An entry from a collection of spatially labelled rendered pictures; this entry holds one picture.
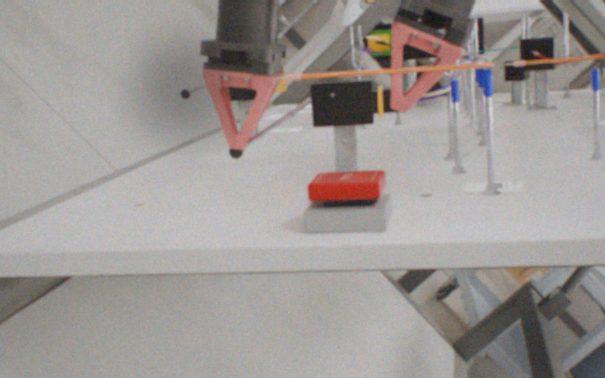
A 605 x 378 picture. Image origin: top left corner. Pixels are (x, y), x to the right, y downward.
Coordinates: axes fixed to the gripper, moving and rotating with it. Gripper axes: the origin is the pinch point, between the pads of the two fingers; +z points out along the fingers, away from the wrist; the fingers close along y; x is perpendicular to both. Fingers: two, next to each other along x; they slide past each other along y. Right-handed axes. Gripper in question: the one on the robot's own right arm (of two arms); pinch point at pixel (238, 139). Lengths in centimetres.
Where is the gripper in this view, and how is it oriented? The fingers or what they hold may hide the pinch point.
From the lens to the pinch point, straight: 85.1
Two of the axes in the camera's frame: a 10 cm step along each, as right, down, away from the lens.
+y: 1.0, -1.8, 9.8
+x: -9.9, -1.1, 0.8
